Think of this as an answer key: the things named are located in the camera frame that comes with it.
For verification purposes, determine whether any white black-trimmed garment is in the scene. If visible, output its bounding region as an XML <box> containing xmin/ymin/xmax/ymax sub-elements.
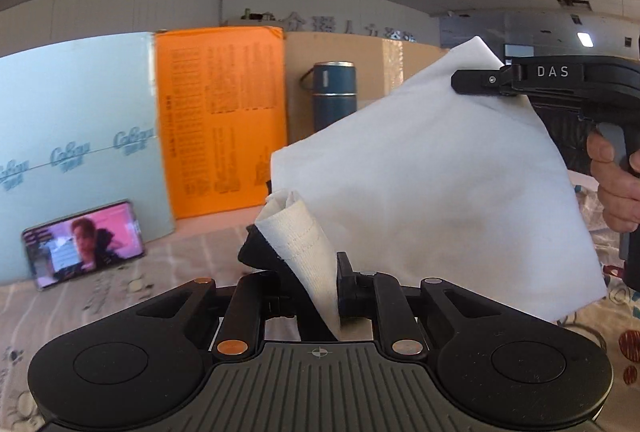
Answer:
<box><xmin>255</xmin><ymin>38</ymin><xmax>606</xmax><ymax>341</ymax></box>

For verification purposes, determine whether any person's right hand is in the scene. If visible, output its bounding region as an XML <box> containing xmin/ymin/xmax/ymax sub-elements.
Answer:
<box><xmin>587</xmin><ymin>131</ymin><xmax>640</xmax><ymax>234</ymax></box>

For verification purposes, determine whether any cartoon print bed sheet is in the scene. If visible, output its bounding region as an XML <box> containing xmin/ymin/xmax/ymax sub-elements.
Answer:
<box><xmin>1</xmin><ymin>172</ymin><xmax>639</xmax><ymax>431</ymax></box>

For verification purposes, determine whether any brown cardboard box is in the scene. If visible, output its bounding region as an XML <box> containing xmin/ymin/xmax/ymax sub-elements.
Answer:
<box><xmin>285</xmin><ymin>32</ymin><xmax>447</xmax><ymax>143</ymax></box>

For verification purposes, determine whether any dark blue thermos bottle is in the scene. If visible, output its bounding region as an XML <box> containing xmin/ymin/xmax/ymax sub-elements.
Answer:
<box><xmin>298</xmin><ymin>60</ymin><xmax>357</xmax><ymax>132</ymax></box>

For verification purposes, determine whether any smartphone with lit screen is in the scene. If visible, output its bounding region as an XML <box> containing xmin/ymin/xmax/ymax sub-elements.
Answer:
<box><xmin>21</xmin><ymin>200</ymin><xmax>145</xmax><ymax>290</ymax></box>

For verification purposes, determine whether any orange cardboard box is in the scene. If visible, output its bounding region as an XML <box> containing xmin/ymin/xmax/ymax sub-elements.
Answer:
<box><xmin>154</xmin><ymin>27</ymin><xmax>288</xmax><ymax>218</ymax></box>

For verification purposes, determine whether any light blue foam board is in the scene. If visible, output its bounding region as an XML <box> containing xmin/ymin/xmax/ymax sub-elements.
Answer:
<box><xmin>1</xmin><ymin>32</ymin><xmax>175</xmax><ymax>284</ymax></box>

